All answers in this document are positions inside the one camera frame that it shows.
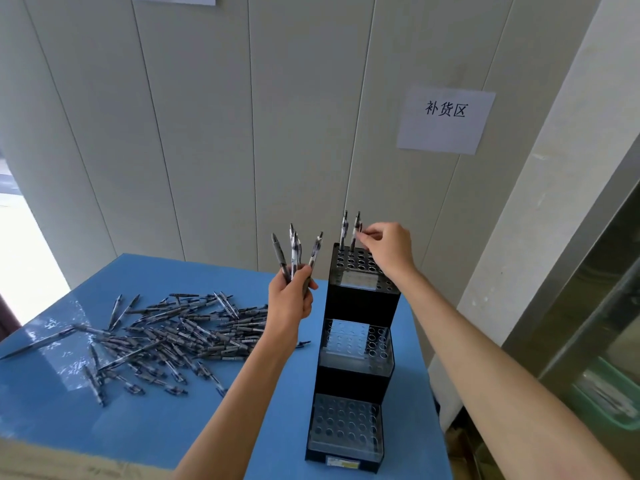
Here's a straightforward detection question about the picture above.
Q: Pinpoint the person's left hand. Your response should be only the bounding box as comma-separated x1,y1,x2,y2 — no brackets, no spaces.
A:
262,264,319,348

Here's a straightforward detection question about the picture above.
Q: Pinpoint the person's right hand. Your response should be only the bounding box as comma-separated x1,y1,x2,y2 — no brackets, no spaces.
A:
355,222,419,285

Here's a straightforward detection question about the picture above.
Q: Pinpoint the black tiered pen display stand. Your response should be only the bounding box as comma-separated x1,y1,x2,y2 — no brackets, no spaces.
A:
305,242,402,474

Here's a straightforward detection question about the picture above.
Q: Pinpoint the pile of black pens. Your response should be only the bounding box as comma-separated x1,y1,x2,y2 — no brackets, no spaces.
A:
0,292,312,408

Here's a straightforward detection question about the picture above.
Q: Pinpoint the person's right forearm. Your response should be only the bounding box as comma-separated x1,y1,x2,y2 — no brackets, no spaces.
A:
397,267,633,480

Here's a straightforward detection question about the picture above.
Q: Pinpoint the person's left forearm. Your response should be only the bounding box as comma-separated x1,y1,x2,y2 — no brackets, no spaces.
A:
172,334,299,480

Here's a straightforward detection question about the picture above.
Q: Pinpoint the steel framed glass partition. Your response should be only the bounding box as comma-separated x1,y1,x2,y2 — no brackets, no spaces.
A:
439,137,640,480

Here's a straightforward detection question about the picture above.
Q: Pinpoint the blue table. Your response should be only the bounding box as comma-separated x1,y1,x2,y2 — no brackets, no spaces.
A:
0,253,453,480

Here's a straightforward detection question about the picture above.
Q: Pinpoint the dark framed glass door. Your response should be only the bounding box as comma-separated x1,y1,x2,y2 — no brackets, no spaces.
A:
0,149,72,343

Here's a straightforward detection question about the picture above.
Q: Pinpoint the green plastic basket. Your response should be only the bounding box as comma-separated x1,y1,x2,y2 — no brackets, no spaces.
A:
569,355,640,431

